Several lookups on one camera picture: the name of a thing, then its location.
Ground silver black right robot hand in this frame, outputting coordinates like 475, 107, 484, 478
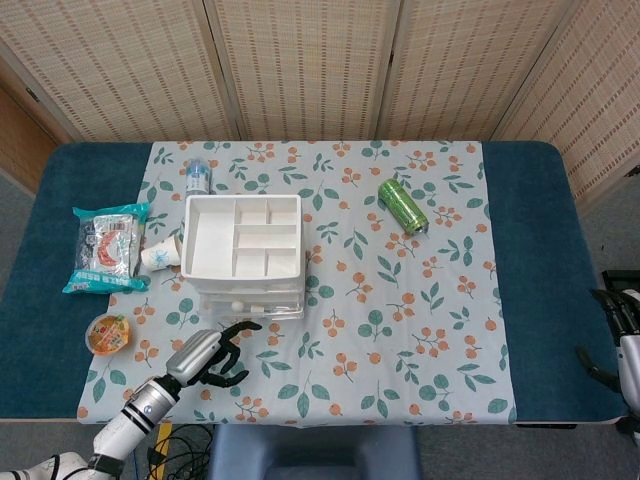
574, 287, 640, 401

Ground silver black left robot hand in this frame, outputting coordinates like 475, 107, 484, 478
164, 320, 264, 390

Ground white plastic drawer organizer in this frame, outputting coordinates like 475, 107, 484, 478
180, 193, 307, 317

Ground orange jelly cup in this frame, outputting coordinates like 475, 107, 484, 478
84, 313, 134, 357

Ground paper cup with blue flower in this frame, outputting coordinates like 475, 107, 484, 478
140, 236, 182, 272

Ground dark teal table cover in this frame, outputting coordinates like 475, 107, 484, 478
0, 141, 629, 425

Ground teal snack bag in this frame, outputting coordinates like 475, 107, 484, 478
62, 202, 152, 296

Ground blue chair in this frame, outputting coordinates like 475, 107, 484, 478
209, 423, 421, 480

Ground clear water bottle blue label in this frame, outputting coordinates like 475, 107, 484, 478
184, 157, 215, 197

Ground fruit and leaf print tablecloth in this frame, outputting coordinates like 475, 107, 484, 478
75, 139, 519, 426

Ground green energy drink can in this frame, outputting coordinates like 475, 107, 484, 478
377, 178, 431, 235

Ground brown wooden door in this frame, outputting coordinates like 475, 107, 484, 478
0, 84, 59, 182

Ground woven bamboo folding screen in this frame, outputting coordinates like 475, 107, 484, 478
0, 0, 640, 206

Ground black floor cables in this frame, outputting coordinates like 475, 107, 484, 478
134, 422, 217, 480

